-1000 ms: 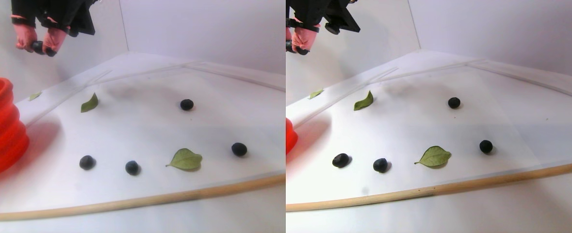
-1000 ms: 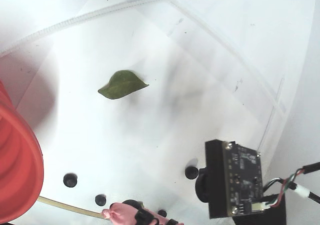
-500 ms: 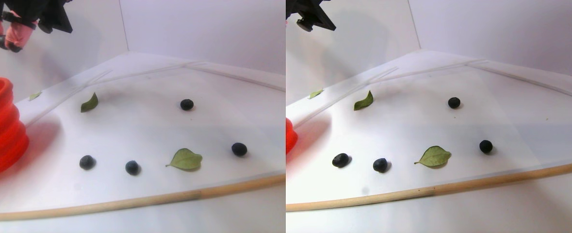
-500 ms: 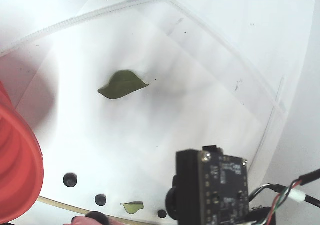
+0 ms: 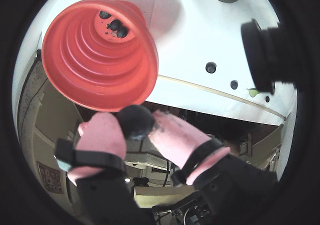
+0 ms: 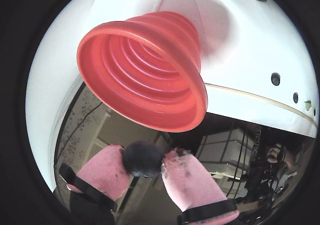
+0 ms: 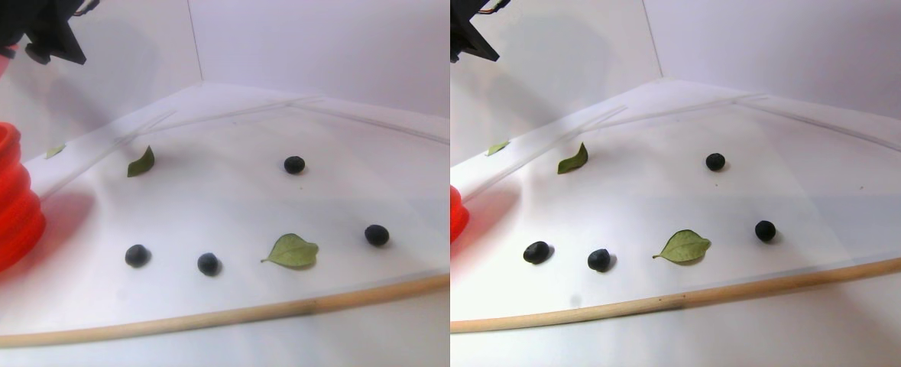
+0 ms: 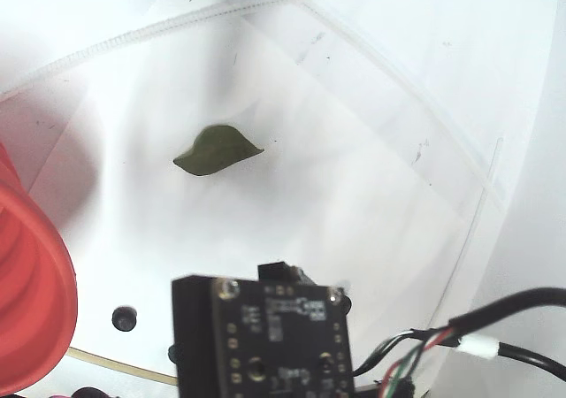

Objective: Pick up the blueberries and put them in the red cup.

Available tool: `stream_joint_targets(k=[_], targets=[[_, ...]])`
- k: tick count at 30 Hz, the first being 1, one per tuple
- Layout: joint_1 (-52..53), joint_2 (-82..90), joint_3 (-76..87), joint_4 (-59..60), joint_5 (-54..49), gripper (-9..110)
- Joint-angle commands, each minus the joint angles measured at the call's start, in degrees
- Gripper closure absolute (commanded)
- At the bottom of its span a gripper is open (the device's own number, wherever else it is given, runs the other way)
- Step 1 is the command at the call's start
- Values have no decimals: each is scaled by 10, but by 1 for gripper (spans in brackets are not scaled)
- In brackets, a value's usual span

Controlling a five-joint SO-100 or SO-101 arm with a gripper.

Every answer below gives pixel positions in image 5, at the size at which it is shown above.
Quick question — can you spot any pink padded gripper finger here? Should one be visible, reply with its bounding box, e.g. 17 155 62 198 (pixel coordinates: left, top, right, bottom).
53 112 153 225
149 109 280 225

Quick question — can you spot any black fisheye camera module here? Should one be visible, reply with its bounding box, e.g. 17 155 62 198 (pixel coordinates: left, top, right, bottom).
240 18 298 96

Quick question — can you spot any red collapsible ribbed cup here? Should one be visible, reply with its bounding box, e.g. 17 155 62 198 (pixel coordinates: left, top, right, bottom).
41 0 160 113

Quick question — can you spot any large light green leaf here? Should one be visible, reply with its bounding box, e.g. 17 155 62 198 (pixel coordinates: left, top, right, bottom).
246 87 261 98

